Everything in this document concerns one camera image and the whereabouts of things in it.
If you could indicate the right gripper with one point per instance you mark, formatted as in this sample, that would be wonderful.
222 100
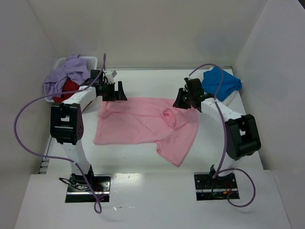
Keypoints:
185 99

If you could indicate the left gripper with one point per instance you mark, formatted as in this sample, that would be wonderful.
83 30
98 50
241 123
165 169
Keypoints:
114 90

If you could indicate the pink t shirt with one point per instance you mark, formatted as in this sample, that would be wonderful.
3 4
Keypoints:
148 120

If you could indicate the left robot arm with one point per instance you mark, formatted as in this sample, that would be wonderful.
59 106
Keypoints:
67 123

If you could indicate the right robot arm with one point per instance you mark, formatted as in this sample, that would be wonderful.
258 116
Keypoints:
241 137

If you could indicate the blue folded t shirt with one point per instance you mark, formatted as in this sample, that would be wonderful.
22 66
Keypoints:
212 79

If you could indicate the white laundry basket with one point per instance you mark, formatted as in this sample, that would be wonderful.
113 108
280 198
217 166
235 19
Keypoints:
90 64

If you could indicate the red t shirt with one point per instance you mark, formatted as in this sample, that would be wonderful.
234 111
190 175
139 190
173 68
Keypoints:
73 93

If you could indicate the purple t shirt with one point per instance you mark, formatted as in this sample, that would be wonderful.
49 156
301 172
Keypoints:
69 74

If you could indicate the white folded t shirt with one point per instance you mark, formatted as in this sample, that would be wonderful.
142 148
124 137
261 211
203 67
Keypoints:
233 100

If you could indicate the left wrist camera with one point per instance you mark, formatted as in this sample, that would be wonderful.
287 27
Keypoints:
108 76

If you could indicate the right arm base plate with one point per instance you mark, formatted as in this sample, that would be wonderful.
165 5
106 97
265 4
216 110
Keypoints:
215 189

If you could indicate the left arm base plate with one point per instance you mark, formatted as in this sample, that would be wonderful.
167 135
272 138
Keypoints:
78 190

